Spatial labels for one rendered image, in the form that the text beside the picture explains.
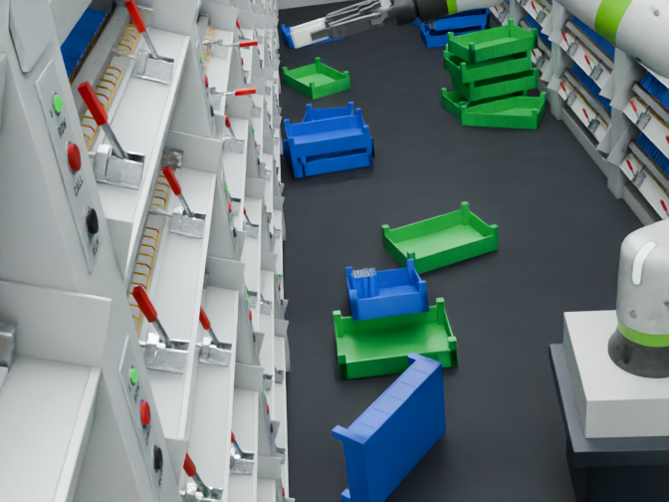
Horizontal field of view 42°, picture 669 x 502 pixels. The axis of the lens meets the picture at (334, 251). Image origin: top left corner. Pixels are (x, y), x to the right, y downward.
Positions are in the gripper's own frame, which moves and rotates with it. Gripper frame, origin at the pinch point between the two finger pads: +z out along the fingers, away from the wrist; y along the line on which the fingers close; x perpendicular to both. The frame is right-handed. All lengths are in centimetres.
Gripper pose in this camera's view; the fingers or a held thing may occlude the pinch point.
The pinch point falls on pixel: (309, 33)
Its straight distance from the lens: 173.7
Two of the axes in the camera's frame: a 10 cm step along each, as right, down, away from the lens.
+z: -9.6, 2.8, 0.9
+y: -0.6, -4.8, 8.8
